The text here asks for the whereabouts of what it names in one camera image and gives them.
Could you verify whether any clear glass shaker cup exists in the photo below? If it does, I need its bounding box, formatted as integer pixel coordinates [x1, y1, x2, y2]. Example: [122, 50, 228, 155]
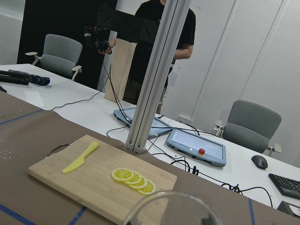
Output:
[123, 191, 223, 225]

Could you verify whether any light wooden board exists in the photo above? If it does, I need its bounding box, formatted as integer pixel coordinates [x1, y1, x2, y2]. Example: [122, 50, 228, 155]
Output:
[105, 38, 136, 103]

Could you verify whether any teach pendant with red button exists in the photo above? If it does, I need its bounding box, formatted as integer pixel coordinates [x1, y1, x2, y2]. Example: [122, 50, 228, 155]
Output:
[166, 129, 226, 167]

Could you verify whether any back lemon slice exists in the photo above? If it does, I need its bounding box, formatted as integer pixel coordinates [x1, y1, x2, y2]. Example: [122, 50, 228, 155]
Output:
[137, 180, 157, 195]

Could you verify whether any bamboo cutting board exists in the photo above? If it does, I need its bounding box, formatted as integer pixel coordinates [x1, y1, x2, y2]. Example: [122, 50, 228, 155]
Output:
[28, 135, 177, 225]

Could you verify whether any yellow plastic knife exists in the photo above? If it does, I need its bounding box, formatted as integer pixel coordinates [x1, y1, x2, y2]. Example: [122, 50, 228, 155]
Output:
[62, 141, 99, 173]

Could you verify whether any grey office chair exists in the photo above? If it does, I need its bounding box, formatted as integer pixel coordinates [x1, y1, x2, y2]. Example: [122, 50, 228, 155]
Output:
[26, 34, 83, 80]
[216, 100, 282, 156]

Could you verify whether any black computer mouse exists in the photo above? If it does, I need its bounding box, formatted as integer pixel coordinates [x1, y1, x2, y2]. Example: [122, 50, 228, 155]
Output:
[251, 155, 268, 169]

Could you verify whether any black keyboard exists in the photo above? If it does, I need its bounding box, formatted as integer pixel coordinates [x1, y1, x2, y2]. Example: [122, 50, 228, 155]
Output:
[268, 173, 300, 199]

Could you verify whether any aluminium frame post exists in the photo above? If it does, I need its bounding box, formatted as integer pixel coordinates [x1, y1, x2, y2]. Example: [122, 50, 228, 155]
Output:
[125, 0, 191, 154]

